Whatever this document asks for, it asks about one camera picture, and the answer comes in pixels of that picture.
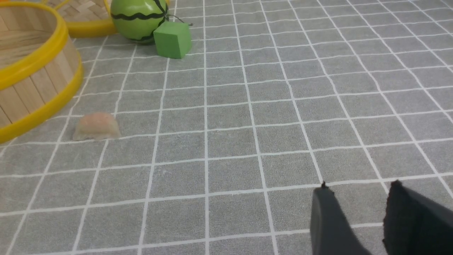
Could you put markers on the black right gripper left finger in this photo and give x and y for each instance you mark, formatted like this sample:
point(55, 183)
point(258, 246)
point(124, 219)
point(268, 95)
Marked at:
point(330, 232)

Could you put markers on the green toy watermelon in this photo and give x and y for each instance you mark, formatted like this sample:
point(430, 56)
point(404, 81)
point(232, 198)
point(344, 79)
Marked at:
point(137, 20)

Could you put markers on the woven bamboo steamer lid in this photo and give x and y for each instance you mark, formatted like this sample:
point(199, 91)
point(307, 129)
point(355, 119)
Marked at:
point(85, 18)

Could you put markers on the yellow-rimmed bamboo steamer tray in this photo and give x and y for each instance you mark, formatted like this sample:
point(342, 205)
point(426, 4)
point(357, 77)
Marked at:
point(41, 70)

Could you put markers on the pinkish toy dumpling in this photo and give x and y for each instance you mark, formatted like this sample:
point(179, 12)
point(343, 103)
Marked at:
point(97, 126)

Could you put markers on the green foam cube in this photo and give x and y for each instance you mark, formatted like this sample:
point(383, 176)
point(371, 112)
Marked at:
point(172, 39)

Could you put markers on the grey checked tablecloth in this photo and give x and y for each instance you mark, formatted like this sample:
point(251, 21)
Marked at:
point(219, 151)

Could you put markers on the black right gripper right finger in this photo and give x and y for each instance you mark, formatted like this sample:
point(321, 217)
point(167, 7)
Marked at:
point(416, 225)

